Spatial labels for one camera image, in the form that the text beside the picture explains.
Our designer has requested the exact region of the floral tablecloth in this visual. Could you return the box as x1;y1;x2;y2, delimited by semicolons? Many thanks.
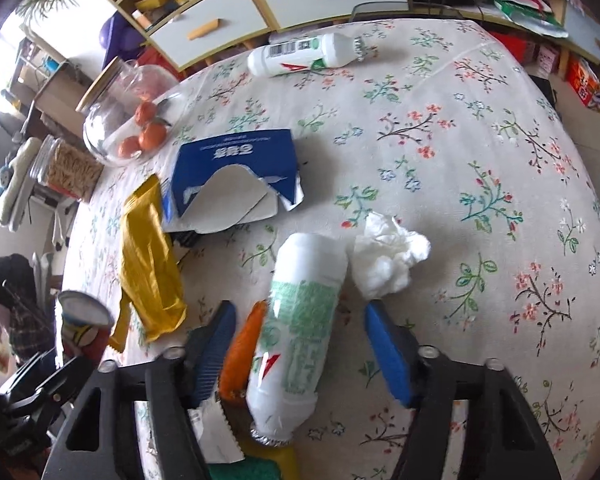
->
65;18;600;479

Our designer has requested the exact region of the glass jar with oranges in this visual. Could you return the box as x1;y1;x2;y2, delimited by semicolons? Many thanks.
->
76;56;184;167

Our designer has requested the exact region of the white green-label plastic bottle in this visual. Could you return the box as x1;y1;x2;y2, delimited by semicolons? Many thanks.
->
246;233;348;446

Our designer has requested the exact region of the paper cup with cartoon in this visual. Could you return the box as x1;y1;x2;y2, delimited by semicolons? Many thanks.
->
57;290;114;367

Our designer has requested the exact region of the crumpled white tissue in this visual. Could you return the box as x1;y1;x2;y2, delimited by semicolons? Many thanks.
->
351;211;431;300

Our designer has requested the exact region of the yellow plastic bag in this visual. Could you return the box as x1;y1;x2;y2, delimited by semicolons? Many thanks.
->
109;174;187;353

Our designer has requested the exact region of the green yellow sponge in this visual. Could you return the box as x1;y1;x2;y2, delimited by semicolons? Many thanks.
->
208;438;301;480

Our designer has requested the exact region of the torn blue paper box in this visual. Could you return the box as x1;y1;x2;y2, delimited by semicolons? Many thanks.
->
162;129;304;235

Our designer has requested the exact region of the orange wrapper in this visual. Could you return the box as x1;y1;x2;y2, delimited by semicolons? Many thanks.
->
219;300;268;406

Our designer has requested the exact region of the plastic jar of snacks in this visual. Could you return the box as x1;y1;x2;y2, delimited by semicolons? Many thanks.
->
30;136;104;203

